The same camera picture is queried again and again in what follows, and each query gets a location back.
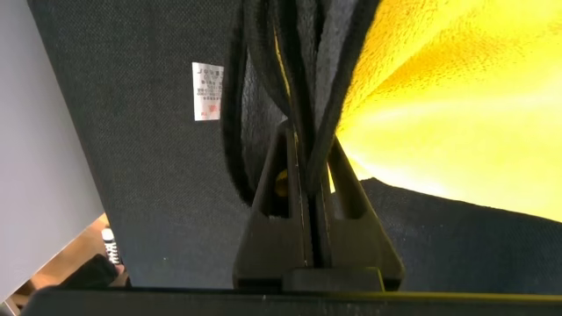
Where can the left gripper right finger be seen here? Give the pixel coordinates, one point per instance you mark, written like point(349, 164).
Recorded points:
point(355, 237)

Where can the white towel label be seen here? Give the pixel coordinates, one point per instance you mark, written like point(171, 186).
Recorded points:
point(207, 90)

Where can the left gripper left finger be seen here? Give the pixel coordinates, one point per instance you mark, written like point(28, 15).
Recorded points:
point(272, 246)

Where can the yellow microfibre towel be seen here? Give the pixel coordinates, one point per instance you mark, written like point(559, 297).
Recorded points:
point(461, 109)

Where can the black tablecloth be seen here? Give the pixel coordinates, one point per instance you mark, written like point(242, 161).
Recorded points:
point(167, 175)

